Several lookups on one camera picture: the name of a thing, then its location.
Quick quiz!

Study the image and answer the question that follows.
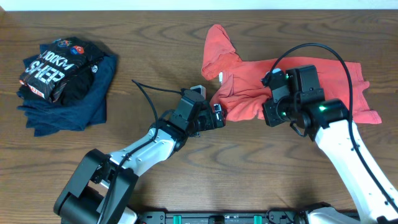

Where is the orange red t-shirt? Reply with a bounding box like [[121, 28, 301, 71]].
[[201, 24, 382, 125]]

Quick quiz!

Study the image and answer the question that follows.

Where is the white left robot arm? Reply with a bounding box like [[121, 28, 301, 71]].
[[53, 101, 225, 223]]

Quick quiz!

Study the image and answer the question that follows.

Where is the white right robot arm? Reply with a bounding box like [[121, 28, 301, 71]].
[[262, 65, 397, 223]]

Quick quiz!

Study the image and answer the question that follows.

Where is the folded black printed shirt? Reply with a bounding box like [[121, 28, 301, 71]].
[[18, 37, 105, 105]]

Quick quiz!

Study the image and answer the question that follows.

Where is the folded navy blue shirt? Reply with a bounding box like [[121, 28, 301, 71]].
[[17, 54, 118, 137]]

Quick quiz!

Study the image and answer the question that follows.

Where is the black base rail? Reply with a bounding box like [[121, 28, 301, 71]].
[[136, 209, 309, 224]]

